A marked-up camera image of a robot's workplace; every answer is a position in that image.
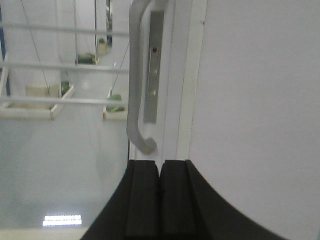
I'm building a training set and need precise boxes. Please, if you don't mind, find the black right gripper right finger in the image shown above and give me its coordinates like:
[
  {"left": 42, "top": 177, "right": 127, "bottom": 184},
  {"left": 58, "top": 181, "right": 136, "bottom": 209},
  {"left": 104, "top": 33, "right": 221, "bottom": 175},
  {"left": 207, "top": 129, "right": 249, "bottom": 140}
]
[{"left": 160, "top": 159, "right": 283, "bottom": 240}]

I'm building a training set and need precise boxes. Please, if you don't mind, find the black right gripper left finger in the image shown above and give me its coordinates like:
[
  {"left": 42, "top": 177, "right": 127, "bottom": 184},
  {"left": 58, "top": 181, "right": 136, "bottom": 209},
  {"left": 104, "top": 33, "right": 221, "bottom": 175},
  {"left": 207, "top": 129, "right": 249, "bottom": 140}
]
[{"left": 81, "top": 160, "right": 160, "bottom": 240}]

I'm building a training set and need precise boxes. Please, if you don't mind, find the grey metal door handle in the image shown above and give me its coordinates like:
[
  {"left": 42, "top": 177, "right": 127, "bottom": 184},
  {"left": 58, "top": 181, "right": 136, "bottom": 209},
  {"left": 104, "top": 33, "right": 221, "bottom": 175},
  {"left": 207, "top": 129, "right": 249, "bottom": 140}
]
[{"left": 126, "top": 0, "right": 157, "bottom": 155}]

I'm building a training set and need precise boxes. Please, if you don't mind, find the white sliding glass door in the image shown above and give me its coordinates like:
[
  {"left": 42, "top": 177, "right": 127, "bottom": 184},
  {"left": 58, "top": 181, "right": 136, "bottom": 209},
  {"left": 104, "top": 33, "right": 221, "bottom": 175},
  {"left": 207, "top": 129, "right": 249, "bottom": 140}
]
[{"left": 0, "top": 0, "right": 193, "bottom": 230}]

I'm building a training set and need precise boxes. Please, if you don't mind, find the silver door lock plate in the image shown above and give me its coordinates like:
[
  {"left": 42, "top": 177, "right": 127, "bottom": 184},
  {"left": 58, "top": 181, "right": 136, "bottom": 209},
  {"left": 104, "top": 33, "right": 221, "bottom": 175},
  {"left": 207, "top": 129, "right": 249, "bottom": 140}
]
[{"left": 143, "top": 10, "right": 165, "bottom": 124}]

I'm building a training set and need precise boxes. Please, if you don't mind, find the light wooden platform board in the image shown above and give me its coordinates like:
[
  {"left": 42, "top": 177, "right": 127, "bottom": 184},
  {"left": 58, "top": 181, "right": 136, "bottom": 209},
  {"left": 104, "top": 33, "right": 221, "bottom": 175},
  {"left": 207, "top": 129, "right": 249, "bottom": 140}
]
[{"left": 0, "top": 227, "right": 88, "bottom": 240}]

